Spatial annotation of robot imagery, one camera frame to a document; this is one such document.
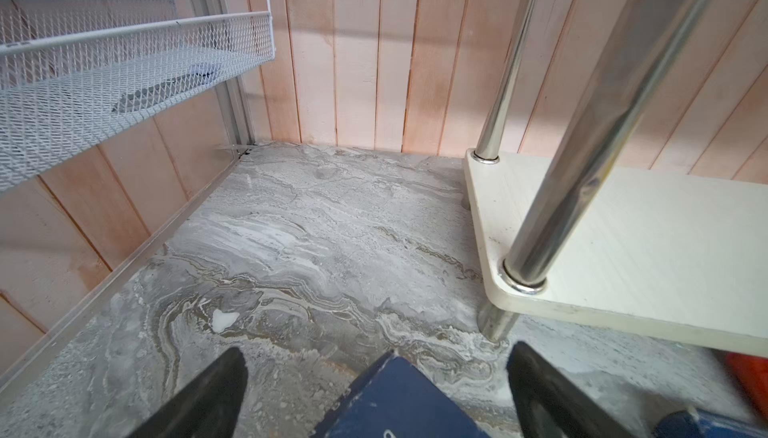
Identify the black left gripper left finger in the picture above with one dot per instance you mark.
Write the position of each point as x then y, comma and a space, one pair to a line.
209, 406

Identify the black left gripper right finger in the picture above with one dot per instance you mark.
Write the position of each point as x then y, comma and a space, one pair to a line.
548, 404

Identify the white two-tier shelf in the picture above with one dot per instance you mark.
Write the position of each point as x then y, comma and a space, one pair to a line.
577, 238

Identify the blue Barilla spaghetti bag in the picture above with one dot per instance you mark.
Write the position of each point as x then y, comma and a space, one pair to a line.
696, 423

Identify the blue Barilla rigatoni box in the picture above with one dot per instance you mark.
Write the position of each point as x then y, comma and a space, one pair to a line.
392, 398

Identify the red spaghetti bag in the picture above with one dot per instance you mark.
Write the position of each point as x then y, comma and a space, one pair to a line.
752, 373

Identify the white wire mesh organizer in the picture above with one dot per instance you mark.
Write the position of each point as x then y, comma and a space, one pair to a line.
75, 73

